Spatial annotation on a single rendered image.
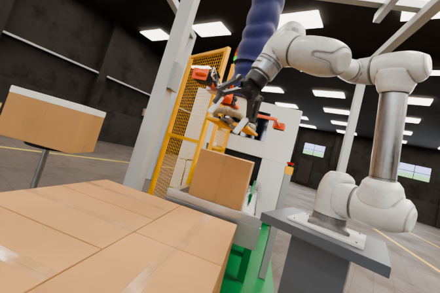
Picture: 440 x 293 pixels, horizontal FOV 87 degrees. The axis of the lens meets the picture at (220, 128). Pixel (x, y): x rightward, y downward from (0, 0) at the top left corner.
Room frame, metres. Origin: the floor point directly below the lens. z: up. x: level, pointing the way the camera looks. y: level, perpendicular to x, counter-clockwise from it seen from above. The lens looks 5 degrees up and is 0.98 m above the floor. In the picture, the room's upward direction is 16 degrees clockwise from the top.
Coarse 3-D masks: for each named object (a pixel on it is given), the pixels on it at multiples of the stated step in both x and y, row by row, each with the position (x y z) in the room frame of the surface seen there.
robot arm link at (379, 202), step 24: (384, 72) 0.93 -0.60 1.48; (408, 72) 0.87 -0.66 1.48; (384, 96) 0.95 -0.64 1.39; (408, 96) 0.92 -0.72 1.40; (384, 120) 0.95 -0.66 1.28; (384, 144) 0.95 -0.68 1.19; (384, 168) 0.95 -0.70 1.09; (360, 192) 1.01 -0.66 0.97; (384, 192) 0.93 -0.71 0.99; (360, 216) 1.00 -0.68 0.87; (384, 216) 0.92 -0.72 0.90; (408, 216) 0.89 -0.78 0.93
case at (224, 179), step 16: (208, 160) 1.73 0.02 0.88; (224, 160) 1.70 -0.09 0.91; (240, 160) 1.68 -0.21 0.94; (192, 176) 1.75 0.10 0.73; (208, 176) 1.72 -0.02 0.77; (224, 176) 1.70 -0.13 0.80; (240, 176) 1.67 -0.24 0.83; (192, 192) 1.74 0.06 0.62; (208, 192) 1.71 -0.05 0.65; (224, 192) 1.69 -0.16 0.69; (240, 192) 1.67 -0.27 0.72; (240, 208) 1.69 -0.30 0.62
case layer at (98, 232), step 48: (0, 192) 1.04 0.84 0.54; (48, 192) 1.19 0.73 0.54; (96, 192) 1.38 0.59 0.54; (144, 192) 1.66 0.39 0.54; (0, 240) 0.73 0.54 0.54; (48, 240) 0.79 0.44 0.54; (96, 240) 0.87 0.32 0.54; (144, 240) 0.98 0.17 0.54; (192, 240) 1.10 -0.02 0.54; (0, 288) 0.56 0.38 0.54; (48, 288) 0.60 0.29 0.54; (96, 288) 0.64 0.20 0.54; (144, 288) 0.69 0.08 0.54; (192, 288) 0.75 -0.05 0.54
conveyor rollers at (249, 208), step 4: (248, 188) 3.33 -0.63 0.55; (256, 188) 3.65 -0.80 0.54; (248, 192) 2.97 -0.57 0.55; (256, 192) 3.21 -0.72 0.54; (248, 196) 2.70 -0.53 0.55; (252, 196) 2.78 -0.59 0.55; (256, 196) 2.86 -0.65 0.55; (252, 200) 2.51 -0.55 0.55; (244, 204) 2.25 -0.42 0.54; (248, 204) 2.25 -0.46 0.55; (252, 204) 2.33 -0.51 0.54; (244, 208) 2.07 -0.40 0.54; (248, 208) 2.08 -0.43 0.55; (252, 208) 2.15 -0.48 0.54; (244, 212) 1.90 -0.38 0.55; (248, 212) 1.98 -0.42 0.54; (252, 212) 1.98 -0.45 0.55
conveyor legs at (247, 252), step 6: (234, 252) 1.96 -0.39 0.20; (240, 252) 1.95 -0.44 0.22; (246, 252) 1.92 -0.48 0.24; (246, 258) 1.92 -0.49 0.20; (240, 264) 1.93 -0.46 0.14; (246, 264) 1.92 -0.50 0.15; (240, 270) 1.93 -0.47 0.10; (246, 270) 1.92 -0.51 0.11; (240, 276) 1.92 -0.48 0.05; (240, 282) 1.92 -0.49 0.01
